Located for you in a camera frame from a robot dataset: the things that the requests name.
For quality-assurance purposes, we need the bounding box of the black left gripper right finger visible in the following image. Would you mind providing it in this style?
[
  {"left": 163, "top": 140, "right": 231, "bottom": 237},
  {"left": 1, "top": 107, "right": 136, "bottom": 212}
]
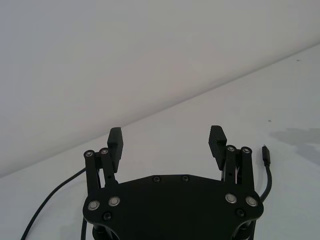
[{"left": 207, "top": 125, "right": 256, "bottom": 193}]

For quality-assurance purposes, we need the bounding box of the thin black cable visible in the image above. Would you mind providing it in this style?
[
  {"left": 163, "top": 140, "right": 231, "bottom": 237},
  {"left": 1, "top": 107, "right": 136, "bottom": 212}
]
[{"left": 20, "top": 167, "right": 87, "bottom": 240}]

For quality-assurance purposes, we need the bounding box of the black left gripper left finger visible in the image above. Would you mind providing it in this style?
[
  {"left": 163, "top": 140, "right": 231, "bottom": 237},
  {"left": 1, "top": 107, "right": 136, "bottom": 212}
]
[{"left": 83, "top": 127, "right": 124, "bottom": 196}]

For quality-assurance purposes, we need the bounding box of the black cable with plug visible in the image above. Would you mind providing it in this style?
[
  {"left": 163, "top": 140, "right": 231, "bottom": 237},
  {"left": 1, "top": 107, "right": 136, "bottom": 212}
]
[{"left": 258, "top": 143, "right": 274, "bottom": 201}]

